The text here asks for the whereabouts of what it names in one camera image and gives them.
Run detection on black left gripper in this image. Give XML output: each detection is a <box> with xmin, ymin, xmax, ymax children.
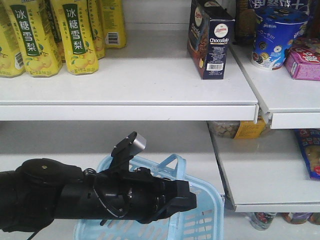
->
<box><xmin>93</xmin><ymin>167</ymin><xmax>197</xmax><ymax>224</ymax></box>

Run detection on light blue plastic basket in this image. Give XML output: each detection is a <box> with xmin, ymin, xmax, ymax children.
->
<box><xmin>73</xmin><ymin>154</ymin><xmax>225</xmax><ymax>240</ymax></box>

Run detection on Chocofello cookie box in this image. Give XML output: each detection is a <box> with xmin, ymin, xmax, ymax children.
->
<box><xmin>187</xmin><ymin>0</ymin><xmax>235</xmax><ymax>80</ymax></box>

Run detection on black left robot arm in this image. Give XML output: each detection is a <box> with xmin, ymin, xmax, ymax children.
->
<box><xmin>0</xmin><ymin>158</ymin><xmax>197</xmax><ymax>232</ymax></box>

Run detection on clear cookie tub yellow label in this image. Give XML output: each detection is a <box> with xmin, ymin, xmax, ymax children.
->
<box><xmin>207</xmin><ymin>116</ymin><xmax>273</xmax><ymax>139</ymax></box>

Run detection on white supermarket shelving unit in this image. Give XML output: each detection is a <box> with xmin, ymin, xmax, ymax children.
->
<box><xmin>0</xmin><ymin>0</ymin><xmax>320</xmax><ymax>212</ymax></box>

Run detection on clear water bottle below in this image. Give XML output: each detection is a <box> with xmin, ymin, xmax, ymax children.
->
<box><xmin>249</xmin><ymin>212</ymin><xmax>277</xmax><ymax>231</ymax></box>

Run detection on purple label juice bottle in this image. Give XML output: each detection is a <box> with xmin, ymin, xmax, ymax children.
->
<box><xmin>281</xmin><ymin>212</ymin><xmax>312</xmax><ymax>225</ymax></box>

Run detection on yellow pear drink bottle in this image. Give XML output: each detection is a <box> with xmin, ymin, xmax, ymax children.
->
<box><xmin>50</xmin><ymin>0</ymin><xmax>99</xmax><ymax>75</ymax></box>
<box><xmin>100</xmin><ymin>0</ymin><xmax>127</xmax><ymax>49</ymax></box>
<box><xmin>0</xmin><ymin>2</ymin><xmax>25</xmax><ymax>78</ymax></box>
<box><xmin>2</xmin><ymin>0</ymin><xmax>62</xmax><ymax>77</ymax></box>

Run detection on blue chip cookie bag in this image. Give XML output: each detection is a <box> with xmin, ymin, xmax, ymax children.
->
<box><xmin>294</xmin><ymin>128</ymin><xmax>320</xmax><ymax>180</ymax></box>

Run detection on yellow pear drink bottle left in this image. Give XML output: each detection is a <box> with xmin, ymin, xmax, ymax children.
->
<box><xmin>0</xmin><ymin>2</ymin><xmax>25</xmax><ymax>78</ymax></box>

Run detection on yellow pear drink bottle back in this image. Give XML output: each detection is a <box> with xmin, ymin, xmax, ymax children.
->
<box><xmin>100</xmin><ymin>0</ymin><xmax>127</xmax><ymax>49</ymax></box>

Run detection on yellow pear drink bottle front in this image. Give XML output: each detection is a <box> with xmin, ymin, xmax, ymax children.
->
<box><xmin>50</xmin><ymin>0</ymin><xmax>99</xmax><ymax>75</ymax></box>

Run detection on brown cracker pack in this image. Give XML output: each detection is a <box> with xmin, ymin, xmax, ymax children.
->
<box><xmin>234</xmin><ymin>0</ymin><xmax>256</xmax><ymax>45</ymax></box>

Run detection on pink snack box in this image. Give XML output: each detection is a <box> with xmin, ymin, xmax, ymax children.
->
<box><xmin>284</xmin><ymin>37</ymin><xmax>320</xmax><ymax>81</ymax></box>

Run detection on blue Oreo cup tub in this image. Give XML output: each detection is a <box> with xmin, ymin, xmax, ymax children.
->
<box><xmin>251</xmin><ymin>6</ymin><xmax>309</xmax><ymax>71</ymax></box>

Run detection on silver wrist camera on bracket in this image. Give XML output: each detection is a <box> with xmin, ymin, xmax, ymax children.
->
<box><xmin>108</xmin><ymin>131</ymin><xmax>147</xmax><ymax>172</ymax></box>

